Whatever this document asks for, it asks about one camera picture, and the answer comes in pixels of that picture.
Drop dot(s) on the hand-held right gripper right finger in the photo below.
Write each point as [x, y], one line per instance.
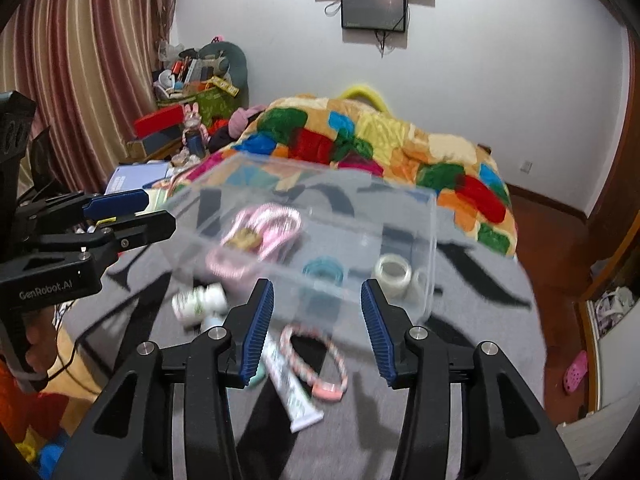
[377, 335]

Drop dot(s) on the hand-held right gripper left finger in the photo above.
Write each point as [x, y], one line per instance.
[257, 330]

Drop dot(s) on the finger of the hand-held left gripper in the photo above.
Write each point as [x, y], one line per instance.
[145, 227]
[120, 202]

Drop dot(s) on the clear plastic storage box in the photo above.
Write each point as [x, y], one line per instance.
[320, 200]

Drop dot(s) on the person's left hand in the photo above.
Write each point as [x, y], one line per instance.
[40, 345]

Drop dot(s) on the blue notebook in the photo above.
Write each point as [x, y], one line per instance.
[135, 177]

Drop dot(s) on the clear tape roll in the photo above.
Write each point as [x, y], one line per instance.
[395, 272]

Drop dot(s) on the white pill bottle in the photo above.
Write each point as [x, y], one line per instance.
[197, 302]

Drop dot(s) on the white toothpaste tube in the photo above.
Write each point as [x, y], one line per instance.
[292, 395]

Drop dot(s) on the teal tape roll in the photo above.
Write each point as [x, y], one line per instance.
[324, 266]

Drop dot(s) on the red box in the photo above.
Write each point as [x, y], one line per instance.
[157, 120]

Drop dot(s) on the bunny topped water bottle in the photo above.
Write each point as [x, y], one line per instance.
[194, 132]

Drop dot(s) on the green cardboard box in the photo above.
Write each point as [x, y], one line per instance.
[200, 102]

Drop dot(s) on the orange cloth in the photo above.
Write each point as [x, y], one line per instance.
[25, 410]

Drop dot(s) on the pink cloth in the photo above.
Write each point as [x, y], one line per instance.
[245, 117]

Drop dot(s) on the striped pink curtain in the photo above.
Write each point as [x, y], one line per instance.
[75, 60]

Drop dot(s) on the dark green plush toy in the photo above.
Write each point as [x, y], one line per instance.
[230, 60]

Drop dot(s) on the blue toy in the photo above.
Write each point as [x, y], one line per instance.
[52, 455]

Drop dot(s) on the pink clog shoe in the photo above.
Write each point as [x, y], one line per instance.
[575, 372]

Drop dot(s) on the colourful patchwork blanket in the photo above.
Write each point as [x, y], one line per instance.
[350, 135]

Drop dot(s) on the white shoes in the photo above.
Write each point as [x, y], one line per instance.
[615, 310]

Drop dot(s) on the wall socket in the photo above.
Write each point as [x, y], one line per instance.
[525, 166]

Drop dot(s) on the small wall monitor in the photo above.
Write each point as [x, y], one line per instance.
[373, 7]

